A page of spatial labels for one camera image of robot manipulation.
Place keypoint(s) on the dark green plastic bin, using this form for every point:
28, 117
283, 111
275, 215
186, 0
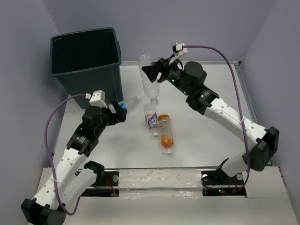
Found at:
87, 61

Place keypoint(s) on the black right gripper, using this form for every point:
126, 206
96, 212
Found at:
163, 66

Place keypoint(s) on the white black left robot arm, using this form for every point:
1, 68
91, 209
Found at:
73, 174

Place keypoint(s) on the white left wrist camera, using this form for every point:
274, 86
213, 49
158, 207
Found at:
98, 99

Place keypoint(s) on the clear bottle white blue label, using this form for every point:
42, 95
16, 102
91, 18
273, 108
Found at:
151, 119

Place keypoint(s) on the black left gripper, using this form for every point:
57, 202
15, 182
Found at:
119, 116

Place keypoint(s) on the clear bottle white cap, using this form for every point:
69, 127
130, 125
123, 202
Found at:
151, 89

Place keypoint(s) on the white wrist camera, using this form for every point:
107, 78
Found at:
98, 99
179, 50

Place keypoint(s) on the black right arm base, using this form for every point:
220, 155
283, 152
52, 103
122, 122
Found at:
217, 183

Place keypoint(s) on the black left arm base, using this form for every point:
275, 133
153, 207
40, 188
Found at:
107, 187

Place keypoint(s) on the large orange label bottle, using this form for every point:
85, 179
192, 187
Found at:
167, 141

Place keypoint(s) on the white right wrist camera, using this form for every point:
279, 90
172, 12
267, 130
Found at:
179, 50

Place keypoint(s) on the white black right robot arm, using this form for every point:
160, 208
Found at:
262, 143

